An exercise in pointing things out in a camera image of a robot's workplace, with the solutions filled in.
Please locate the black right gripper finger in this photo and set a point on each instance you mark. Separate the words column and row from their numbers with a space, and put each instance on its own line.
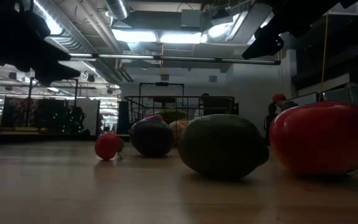
column 266, row 43

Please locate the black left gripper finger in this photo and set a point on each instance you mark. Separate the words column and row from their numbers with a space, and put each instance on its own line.
column 53, row 53
column 54, row 73

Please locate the large red tomato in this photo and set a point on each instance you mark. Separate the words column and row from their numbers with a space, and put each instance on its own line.
column 322, row 137

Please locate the dark green lime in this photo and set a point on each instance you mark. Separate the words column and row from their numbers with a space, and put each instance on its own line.
column 222, row 146

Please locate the dark purple eggplant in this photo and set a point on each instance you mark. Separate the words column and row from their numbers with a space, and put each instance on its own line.
column 151, row 137

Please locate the light green chayote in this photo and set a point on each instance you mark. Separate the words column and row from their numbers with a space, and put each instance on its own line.
column 172, row 115

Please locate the white garlic bulb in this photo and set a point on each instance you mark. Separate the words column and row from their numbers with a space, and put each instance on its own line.
column 177, row 132

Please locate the black equipment green lights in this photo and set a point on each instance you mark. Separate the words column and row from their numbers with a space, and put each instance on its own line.
column 61, row 118

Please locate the white panel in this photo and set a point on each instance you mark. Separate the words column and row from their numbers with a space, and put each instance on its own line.
column 92, row 109

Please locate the floral patterned panel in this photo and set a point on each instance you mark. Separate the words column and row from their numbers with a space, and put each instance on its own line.
column 17, row 112

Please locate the red cap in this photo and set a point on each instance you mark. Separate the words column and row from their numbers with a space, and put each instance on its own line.
column 279, row 97

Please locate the black upright panel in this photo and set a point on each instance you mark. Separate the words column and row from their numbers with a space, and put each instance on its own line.
column 123, row 118

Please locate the small red tomato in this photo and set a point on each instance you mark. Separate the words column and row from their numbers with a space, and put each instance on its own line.
column 107, row 146

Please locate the clear plastic bin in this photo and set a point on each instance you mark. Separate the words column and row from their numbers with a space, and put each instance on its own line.
column 353, row 93

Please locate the black aluminium rig frame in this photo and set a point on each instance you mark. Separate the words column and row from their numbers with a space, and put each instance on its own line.
column 247, row 61

